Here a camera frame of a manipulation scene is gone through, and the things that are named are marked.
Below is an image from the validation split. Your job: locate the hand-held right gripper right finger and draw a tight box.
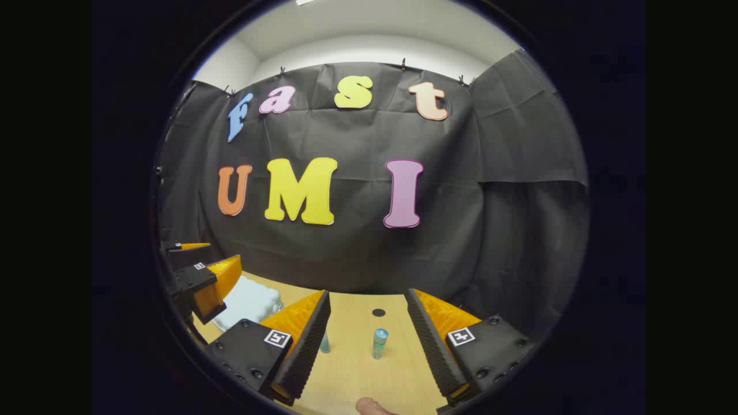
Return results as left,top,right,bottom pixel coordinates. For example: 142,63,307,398
404,288,537,407

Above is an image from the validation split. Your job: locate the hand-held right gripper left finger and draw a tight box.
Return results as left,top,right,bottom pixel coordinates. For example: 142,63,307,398
208,289,332,407

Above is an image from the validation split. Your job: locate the black backdrop cloth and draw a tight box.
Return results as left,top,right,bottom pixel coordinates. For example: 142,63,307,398
156,49,590,341

